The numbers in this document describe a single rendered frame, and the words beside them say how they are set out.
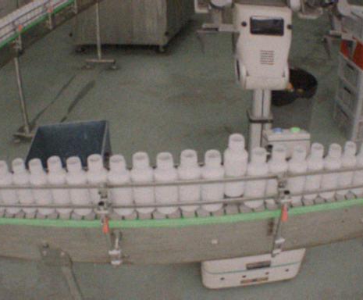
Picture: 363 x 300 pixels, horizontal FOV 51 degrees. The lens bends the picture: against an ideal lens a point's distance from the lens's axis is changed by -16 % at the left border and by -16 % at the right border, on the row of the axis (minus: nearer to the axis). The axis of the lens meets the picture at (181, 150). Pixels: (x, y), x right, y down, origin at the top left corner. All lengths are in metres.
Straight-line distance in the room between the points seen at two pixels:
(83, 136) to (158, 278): 0.92
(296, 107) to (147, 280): 1.37
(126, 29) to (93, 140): 3.22
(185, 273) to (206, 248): 1.09
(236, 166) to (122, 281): 1.34
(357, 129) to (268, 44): 1.92
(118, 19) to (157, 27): 0.47
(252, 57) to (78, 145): 0.77
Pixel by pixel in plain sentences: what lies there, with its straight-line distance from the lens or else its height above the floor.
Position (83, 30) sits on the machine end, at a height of 0.32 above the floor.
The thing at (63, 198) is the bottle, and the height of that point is 1.06.
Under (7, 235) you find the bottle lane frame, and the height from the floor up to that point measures 0.93.
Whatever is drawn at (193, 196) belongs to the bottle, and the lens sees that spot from 1.14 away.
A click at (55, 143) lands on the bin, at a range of 1.79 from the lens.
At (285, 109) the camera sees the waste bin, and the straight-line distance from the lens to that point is 2.72.
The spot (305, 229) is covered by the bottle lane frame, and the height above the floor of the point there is 0.91.
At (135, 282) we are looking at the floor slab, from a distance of 2.29.
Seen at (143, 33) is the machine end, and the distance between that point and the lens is 4.82.
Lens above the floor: 1.78
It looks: 34 degrees down
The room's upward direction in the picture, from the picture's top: 2 degrees counter-clockwise
